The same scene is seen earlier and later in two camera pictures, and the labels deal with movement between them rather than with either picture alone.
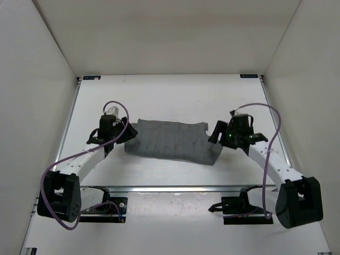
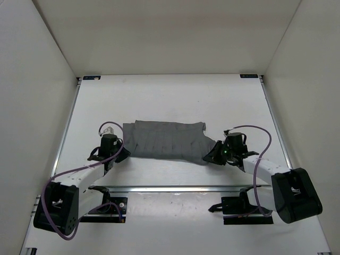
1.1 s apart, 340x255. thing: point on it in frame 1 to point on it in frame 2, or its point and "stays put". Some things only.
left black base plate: x=107 y=212 stays put
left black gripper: x=130 y=133 to x=125 y=153
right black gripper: x=221 y=127 to x=213 y=156
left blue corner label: x=92 y=77 stays put
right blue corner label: x=248 y=76 stays put
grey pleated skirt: x=188 y=141 stays put
